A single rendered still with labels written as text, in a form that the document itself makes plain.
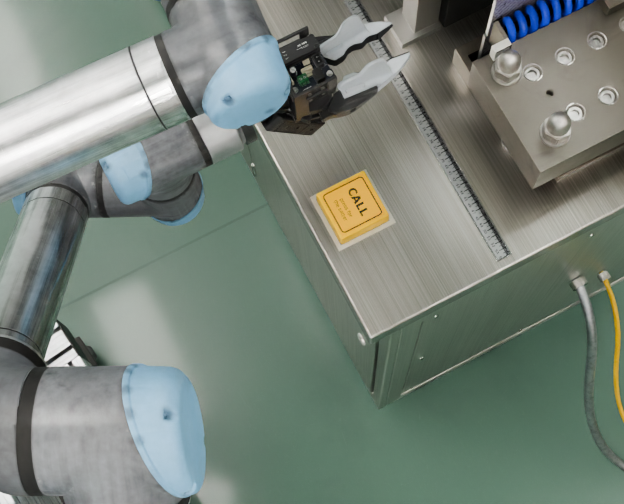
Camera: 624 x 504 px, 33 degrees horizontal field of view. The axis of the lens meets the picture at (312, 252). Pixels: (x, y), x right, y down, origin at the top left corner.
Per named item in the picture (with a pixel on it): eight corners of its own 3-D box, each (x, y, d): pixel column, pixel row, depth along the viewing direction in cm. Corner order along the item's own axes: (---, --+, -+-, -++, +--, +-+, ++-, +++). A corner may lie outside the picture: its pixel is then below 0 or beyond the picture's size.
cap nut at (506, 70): (485, 66, 127) (489, 48, 123) (511, 52, 127) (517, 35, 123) (500, 90, 126) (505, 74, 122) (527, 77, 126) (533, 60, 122)
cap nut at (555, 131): (533, 127, 125) (539, 111, 120) (560, 113, 125) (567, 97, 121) (549, 152, 124) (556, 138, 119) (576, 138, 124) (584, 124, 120)
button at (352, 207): (316, 199, 137) (315, 193, 135) (363, 175, 138) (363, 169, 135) (341, 245, 135) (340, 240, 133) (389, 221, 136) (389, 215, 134)
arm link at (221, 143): (217, 173, 120) (186, 114, 122) (253, 155, 121) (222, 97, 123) (208, 149, 113) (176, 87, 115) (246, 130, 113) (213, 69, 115)
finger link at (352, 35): (394, 5, 117) (327, 51, 116) (392, 30, 123) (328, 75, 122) (377, -15, 118) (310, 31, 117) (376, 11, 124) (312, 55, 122)
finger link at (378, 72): (420, 57, 115) (340, 83, 115) (417, 80, 121) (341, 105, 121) (411, 32, 116) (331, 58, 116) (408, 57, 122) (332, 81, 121)
